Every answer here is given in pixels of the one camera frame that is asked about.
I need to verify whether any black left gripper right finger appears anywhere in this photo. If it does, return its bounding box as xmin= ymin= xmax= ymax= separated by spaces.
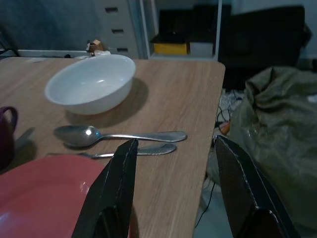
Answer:
xmin=214 ymin=135 xmax=302 ymax=238

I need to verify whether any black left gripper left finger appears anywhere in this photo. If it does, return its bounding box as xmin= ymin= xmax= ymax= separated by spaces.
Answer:
xmin=71 ymin=138 xmax=139 ymax=238

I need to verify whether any steel fork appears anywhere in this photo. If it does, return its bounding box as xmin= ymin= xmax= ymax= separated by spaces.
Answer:
xmin=47 ymin=143 xmax=177 ymax=159

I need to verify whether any steel spoon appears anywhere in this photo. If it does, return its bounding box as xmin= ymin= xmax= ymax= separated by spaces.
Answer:
xmin=53 ymin=125 xmax=188 ymax=149

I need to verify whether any pink plate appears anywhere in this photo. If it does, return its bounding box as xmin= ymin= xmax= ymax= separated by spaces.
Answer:
xmin=0 ymin=155 xmax=109 ymax=238

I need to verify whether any green woven sack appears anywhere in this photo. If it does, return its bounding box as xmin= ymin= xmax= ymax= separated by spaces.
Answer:
xmin=207 ymin=66 xmax=317 ymax=230

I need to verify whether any wooden dining table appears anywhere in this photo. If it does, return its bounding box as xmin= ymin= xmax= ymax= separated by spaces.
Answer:
xmin=0 ymin=56 xmax=226 ymax=238

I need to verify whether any white ceramic bowl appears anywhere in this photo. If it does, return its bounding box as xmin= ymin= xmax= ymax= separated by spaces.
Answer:
xmin=44 ymin=54 xmax=136 ymax=116

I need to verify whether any dark purple mug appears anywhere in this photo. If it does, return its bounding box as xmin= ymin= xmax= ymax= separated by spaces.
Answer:
xmin=0 ymin=106 xmax=19 ymax=172

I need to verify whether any small wooden block figure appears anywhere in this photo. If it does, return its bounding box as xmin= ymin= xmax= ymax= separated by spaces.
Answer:
xmin=86 ymin=39 xmax=104 ymax=57

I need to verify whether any white storage box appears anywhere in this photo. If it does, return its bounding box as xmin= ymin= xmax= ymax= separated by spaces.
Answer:
xmin=190 ymin=42 xmax=213 ymax=57

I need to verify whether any yellow storage box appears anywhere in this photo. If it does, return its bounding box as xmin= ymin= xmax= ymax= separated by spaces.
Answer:
xmin=153 ymin=42 xmax=190 ymax=56

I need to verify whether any black chair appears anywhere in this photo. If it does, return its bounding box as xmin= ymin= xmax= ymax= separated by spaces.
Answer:
xmin=219 ymin=5 xmax=313 ymax=90

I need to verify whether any white open shelf unit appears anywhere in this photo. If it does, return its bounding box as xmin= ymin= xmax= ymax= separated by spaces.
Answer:
xmin=138 ymin=0 xmax=223 ymax=61

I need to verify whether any grey drawer cabinet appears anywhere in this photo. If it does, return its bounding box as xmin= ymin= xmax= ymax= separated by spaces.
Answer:
xmin=95 ymin=0 xmax=139 ymax=60

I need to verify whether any black box on shelf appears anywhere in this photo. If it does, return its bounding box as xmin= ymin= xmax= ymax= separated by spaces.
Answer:
xmin=151 ymin=9 xmax=218 ymax=44

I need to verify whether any black floor cable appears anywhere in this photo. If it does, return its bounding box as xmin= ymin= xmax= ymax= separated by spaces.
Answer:
xmin=194 ymin=106 xmax=232 ymax=229

